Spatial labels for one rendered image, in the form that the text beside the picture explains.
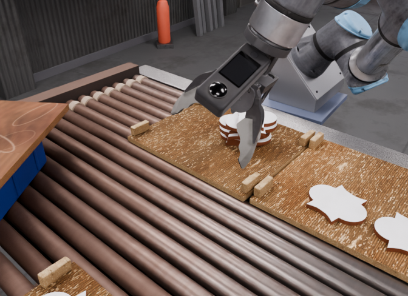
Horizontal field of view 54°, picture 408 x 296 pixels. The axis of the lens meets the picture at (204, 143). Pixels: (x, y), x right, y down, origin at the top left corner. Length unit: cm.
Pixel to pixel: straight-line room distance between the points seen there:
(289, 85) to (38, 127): 85
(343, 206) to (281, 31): 49
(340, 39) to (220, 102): 90
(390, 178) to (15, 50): 333
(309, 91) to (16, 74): 295
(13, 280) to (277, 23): 64
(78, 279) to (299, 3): 58
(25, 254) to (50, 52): 348
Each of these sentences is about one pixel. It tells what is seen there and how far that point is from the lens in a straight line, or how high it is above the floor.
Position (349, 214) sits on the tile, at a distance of 91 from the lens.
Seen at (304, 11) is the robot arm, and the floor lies 139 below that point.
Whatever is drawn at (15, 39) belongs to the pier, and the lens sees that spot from 386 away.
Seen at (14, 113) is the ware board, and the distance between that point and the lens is 115.
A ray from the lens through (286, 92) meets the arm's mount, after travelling 148.
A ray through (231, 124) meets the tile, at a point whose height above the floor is 101.
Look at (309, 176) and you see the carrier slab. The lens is 101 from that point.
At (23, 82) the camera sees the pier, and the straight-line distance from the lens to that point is 396.
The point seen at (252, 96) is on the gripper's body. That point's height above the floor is 127.
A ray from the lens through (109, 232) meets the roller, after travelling 88.
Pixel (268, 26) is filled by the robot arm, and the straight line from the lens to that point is 55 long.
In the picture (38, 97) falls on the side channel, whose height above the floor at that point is 95.
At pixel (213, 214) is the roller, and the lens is 91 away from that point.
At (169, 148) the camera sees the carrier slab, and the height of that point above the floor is 94.
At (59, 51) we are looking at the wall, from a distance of 431.
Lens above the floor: 152
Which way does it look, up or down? 32 degrees down
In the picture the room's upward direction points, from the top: straight up
